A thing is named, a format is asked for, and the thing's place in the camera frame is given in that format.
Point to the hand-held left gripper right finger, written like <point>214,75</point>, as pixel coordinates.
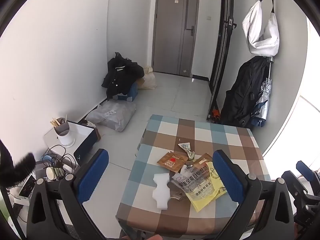
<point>226,177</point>

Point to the silver green wrapper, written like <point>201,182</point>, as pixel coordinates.
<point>187,148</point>

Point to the yellow plastic packet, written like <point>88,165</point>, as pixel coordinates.
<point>207,197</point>

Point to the grey plastic parcel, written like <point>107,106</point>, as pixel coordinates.
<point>112,115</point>

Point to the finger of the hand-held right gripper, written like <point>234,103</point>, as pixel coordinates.
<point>292,181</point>
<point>303,169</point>

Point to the silver folded umbrella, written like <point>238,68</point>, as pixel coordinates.
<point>265,97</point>

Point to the black jacket with buttons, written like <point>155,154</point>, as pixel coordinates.
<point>120,75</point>

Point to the clear printed plastic wrapper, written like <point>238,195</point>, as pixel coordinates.
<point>197,180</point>

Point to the white wardrobe with wooden trim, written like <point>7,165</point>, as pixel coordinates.
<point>310,117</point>

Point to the plain brown packet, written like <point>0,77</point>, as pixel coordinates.
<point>203,160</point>

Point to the black door frame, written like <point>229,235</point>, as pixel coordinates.
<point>222,55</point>

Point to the grey room door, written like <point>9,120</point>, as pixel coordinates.
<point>175,30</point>

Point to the black hanging jacket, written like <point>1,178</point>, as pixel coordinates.
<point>245,92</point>

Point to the wooden chopsticks bundle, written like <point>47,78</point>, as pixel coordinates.
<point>55,123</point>

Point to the blue storage box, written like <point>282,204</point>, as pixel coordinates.
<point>131,93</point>

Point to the white hanging bag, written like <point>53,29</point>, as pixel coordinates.
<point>262,35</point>

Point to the small orange object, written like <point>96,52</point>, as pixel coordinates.
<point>215,113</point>

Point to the brown packet with red spot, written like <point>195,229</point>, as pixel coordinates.
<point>172,159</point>

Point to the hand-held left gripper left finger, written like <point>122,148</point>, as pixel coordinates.
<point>92,175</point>

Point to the beige cloth bag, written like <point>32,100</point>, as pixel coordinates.
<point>148,78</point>

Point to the white foam piece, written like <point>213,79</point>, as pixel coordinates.
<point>161,190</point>

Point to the white grey chopstick holder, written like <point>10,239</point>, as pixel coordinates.
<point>64,133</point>

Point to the checkered tablecloth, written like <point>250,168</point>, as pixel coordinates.
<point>200,130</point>

